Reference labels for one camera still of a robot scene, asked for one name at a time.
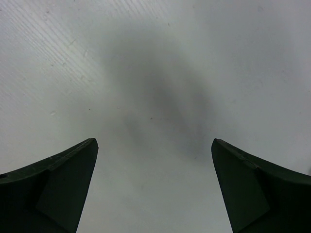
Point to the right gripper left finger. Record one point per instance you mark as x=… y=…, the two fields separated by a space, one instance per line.
x=48 y=196

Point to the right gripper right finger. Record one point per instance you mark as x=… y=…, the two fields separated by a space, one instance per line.
x=259 y=196

